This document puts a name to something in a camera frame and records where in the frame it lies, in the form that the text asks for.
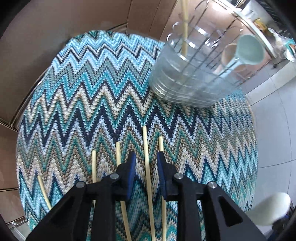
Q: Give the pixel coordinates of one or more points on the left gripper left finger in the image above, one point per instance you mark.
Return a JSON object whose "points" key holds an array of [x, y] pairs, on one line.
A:
{"points": [[88, 208]]}

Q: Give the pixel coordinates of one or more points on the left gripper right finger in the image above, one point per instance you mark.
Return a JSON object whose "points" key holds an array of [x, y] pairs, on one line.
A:
{"points": [[223, 219]]}

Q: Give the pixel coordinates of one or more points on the white ceramic spoon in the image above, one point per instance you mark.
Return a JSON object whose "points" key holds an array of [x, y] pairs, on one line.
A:
{"points": [[270, 209], [253, 54]]}

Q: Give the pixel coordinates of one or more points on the zigzag patterned table cloth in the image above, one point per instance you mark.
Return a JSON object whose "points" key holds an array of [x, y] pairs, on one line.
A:
{"points": [[96, 93]]}

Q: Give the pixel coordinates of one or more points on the clear utensil holder with rack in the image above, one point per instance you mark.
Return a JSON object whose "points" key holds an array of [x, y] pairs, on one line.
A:
{"points": [[191, 80]]}

